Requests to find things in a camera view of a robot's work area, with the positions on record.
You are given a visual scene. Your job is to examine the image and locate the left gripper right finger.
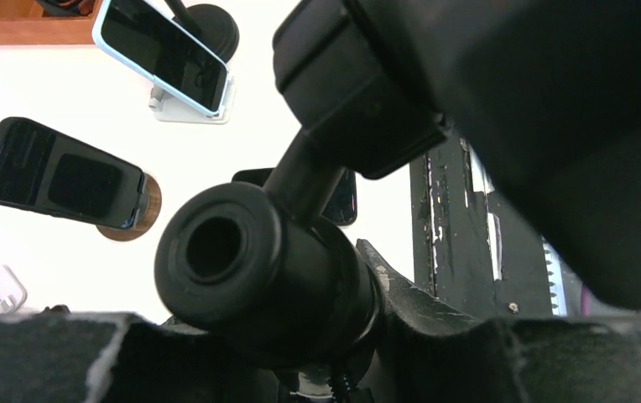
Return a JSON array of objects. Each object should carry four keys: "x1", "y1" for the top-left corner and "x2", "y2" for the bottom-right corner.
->
[{"x1": 356, "y1": 239, "x2": 641, "y2": 402}]

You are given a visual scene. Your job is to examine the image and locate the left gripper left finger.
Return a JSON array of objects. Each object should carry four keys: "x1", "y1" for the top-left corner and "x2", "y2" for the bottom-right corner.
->
[{"x1": 0, "y1": 313, "x2": 276, "y2": 402}]

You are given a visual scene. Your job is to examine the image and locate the round wooden phone stand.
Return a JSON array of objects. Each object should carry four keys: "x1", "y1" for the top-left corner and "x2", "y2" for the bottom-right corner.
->
[{"x1": 96, "y1": 174, "x2": 163, "y2": 242}]

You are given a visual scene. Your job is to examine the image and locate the black tall round-base stand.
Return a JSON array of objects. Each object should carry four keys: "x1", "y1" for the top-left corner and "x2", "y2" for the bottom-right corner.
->
[{"x1": 154, "y1": 1, "x2": 641, "y2": 369}]

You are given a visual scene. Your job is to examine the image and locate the white small phone stand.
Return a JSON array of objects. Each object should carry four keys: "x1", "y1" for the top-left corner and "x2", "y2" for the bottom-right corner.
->
[{"x1": 148, "y1": 76, "x2": 237, "y2": 125}]

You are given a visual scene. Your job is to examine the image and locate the light blue case phone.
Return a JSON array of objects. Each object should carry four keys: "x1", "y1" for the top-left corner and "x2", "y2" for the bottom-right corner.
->
[{"x1": 91, "y1": 0, "x2": 229, "y2": 117}]

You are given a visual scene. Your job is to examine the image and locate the black right clamp stand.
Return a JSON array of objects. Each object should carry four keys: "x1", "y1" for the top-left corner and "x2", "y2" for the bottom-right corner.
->
[{"x1": 165, "y1": 0, "x2": 240, "y2": 63}]

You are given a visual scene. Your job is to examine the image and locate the orange compartment tray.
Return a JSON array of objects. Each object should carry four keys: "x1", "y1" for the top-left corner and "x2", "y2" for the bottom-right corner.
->
[{"x1": 0, "y1": 0, "x2": 101, "y2": 45}]

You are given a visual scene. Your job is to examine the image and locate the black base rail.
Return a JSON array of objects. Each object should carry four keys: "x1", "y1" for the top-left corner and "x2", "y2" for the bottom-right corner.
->
[{"x1": 411, "y1": 138, "x2": 553, "y2": 319}]

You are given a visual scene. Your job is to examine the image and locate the white cable duct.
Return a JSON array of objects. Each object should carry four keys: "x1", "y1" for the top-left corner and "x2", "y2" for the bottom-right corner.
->
[{"x1": 542, "y1": 238, "x2": 568, "y2": 317}]

